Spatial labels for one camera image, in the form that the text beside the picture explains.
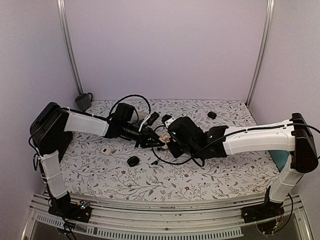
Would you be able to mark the aluminium frame post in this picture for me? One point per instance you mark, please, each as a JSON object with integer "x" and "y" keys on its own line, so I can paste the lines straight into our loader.
{"x": 268, "y": 19}
{"x": 62, "y": 13}

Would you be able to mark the cream earbud charging case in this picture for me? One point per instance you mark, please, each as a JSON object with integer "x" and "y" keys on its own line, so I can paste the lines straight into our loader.
{"x": 165, "y": 138}

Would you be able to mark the grey swirl ceramic plate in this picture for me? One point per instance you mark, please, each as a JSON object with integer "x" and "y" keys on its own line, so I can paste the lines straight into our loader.
{"x": 138, "y": 117}

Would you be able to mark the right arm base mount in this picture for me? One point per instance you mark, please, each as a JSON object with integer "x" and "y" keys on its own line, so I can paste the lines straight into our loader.
{"x": 267, "y": 217}

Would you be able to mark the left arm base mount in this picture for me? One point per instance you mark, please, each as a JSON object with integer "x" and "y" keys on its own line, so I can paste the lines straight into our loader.
{"x": 80, "y": 211}

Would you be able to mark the black open earbud case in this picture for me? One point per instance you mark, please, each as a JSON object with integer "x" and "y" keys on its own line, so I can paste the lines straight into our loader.
{"x": 133, "y": 161}

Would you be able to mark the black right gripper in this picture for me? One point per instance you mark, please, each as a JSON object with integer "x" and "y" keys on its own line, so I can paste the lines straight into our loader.
{"x": 176, "y": 153}

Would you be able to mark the left aluminium frame post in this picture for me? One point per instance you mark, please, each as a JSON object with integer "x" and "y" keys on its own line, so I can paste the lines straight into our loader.
{"x": 62, "y": 13}

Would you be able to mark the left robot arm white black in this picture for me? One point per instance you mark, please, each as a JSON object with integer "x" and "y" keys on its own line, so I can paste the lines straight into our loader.
{"x": 52, "y": 132}

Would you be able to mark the grey mug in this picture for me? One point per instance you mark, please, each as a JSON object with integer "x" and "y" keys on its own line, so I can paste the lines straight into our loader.
{"x": 83, "y": 101}

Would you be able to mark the right aluminium frame post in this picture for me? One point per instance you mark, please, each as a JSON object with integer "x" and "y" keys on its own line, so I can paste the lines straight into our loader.
{"x": 268, "y": 19}

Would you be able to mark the teal cup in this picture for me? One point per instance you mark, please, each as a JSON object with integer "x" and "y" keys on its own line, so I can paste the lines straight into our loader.
{"x": 280, "y": 158}

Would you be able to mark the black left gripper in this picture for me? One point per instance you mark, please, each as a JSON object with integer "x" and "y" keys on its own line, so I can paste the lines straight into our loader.
{"x": 144, "y": 135}

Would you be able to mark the aluminium front rail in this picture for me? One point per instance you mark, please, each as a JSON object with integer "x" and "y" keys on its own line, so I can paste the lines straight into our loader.
{"x": 218, "y": 219}

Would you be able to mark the black closed earbud case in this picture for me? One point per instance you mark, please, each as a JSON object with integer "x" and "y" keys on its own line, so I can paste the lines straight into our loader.
{"x": 212, "y": 115}

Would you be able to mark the white earbud case small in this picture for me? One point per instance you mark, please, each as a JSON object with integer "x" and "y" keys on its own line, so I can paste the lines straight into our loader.
{"x": 106, "y": 151}

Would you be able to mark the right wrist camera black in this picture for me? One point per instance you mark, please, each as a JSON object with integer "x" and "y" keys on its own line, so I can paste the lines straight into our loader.
{"x": 183, "y": 130}

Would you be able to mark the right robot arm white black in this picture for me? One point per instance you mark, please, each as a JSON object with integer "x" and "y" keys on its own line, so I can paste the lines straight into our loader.
{"x": 292, "y": 136}

